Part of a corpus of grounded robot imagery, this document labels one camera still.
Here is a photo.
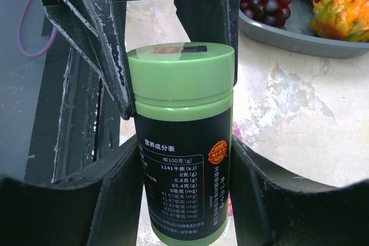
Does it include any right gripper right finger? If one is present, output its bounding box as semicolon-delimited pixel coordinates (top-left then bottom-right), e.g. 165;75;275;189
230;138;368;245

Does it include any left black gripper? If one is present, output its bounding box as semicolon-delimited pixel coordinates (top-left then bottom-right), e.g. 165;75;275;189
42;0;240;119

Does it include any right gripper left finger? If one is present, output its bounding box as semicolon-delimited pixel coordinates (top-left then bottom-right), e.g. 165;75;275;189
1;137;143;245

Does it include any pink weekly pill organizer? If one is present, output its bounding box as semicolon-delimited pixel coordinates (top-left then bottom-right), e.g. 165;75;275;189
228;122;242;217

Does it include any green lidded pill bottle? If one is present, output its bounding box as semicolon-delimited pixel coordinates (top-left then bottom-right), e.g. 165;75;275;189
127;42;235;245

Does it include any dark grey fruit tray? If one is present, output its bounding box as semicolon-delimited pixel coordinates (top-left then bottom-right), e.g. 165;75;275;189
239;0;368;59

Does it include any orange dragon fruit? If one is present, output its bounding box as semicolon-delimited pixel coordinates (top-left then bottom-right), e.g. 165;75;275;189
309;0;368;43

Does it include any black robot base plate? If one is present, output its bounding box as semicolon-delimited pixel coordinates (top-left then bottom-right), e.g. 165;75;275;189
24;15;123;185

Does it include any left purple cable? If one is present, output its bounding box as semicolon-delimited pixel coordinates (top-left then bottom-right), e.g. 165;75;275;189
17;0;58;58

